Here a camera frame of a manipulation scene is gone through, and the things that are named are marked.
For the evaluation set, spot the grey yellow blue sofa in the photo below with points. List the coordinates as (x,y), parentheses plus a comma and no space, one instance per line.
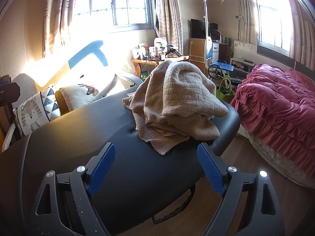
(24,81)

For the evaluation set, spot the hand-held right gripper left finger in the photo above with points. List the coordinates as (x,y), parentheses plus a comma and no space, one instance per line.
(102,169)

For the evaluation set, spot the beige ribbed knit garment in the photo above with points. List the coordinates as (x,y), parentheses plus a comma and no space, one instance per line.
(152,132)

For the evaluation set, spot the metal pole stand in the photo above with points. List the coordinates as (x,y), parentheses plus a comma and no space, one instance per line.
(204,17)

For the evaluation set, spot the white floral panel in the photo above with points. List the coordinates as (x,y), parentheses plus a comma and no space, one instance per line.
(243,45)

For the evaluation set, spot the wooden desk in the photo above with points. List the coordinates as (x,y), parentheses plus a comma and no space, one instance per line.
(172,59)

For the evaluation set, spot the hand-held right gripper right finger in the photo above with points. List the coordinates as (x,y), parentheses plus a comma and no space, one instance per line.
(211,169)

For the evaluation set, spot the light wooden cabinet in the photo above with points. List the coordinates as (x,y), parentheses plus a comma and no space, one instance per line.
(196,49)

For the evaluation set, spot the large barred window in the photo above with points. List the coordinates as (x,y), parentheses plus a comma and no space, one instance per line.
(103,2)

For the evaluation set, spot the beige patterned curtain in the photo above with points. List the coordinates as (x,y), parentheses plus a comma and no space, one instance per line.
(56,17)
(248,12)
(169,12)
(302,34)

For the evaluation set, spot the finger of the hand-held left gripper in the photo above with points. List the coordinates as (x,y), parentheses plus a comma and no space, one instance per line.
(9,93)

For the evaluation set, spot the bed with pink ruffled bedspread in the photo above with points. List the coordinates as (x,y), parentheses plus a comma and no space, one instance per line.
(275,98)

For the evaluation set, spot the tiger print cushion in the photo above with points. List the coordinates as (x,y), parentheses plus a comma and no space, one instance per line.
(32,118)

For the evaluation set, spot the blue white wheeled chair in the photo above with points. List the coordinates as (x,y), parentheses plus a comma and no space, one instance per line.
(221,66)

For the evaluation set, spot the small window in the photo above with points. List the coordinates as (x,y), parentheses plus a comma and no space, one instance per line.
(273,22)

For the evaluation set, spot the cream knitted sweater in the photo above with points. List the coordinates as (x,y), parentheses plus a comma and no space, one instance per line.
(187,91)

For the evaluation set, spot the black television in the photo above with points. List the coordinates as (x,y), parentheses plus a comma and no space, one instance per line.
(199,28)

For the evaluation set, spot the small white fan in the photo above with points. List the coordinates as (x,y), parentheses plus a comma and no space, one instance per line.
(215,35)

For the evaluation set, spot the white deer print cushion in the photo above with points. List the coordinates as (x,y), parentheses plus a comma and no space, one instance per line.
(81,95)

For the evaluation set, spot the clutter of small desk items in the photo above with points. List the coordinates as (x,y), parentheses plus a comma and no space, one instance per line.
(157,49)

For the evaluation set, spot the green bag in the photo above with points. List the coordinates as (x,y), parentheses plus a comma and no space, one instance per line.
(224,93)

